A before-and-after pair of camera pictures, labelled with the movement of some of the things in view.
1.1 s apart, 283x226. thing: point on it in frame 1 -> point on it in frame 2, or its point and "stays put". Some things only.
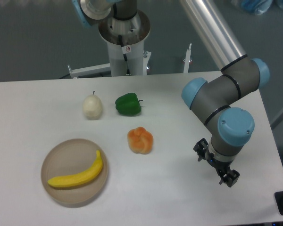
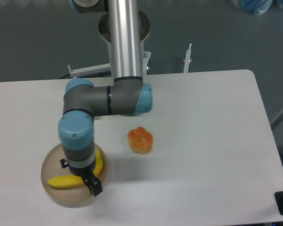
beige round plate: [71, 157] stays put
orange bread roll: [140, 140] stays put
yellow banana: [71, 180] stays put
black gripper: [221, 167] -> [93, 182]
